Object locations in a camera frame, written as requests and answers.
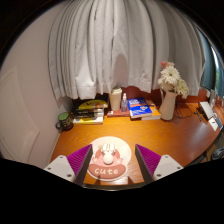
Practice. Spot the white pitcher vase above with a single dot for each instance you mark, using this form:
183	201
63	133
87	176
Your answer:
167	106

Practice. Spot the round white cartoon mouse pad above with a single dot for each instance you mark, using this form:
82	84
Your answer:
123	150

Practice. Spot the clear spray bottle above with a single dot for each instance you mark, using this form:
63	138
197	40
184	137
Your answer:
124	105

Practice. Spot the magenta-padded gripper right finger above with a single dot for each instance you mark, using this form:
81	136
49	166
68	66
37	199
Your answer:
166	166

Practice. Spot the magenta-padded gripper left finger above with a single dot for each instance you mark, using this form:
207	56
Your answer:
61	166

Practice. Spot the white and yellow book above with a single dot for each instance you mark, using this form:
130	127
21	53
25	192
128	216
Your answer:
88	120

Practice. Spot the white lidded canister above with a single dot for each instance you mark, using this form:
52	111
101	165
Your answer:
115	99

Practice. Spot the red-brown book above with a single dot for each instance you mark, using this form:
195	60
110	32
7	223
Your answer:
116	113

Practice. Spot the white daisy bouquet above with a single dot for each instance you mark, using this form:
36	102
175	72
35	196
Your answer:
170	76

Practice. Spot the white tablet on stand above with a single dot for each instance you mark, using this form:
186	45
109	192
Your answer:
207	111

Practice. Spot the white computer mouse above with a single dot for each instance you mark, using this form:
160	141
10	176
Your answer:
108	155

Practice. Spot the blue book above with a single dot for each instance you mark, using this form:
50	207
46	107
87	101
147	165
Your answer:
139	107

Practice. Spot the dark green mug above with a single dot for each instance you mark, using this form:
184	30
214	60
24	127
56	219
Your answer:
65	121

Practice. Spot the white curtain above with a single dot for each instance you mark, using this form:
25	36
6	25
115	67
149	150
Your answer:
126	43

